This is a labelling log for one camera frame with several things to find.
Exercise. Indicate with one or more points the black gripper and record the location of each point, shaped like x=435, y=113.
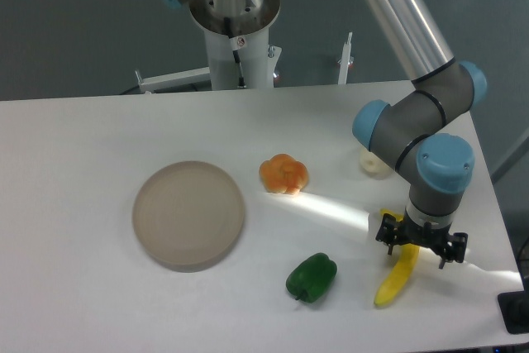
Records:
x=423, y=230

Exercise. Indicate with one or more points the yellow banana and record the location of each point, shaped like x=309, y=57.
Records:
x=398, y=277

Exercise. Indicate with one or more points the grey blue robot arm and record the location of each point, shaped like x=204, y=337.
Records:
x=408, y=136

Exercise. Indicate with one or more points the white garlic bulb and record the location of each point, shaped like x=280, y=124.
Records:
x=372, y=165

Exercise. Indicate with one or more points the black device at table edge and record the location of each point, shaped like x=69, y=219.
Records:
x=514, y=310

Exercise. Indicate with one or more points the green bell pepper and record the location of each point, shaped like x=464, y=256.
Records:
x=311, y=279

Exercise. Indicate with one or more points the orange knotted bread roll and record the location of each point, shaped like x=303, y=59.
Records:
x=283, y=174

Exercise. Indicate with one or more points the beige round plate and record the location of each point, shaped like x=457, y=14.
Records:
x=188, y=215

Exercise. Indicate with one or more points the white bracket post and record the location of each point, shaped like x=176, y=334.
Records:
x=345, y=61

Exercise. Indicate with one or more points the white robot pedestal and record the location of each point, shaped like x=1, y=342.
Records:
x=239, y=55

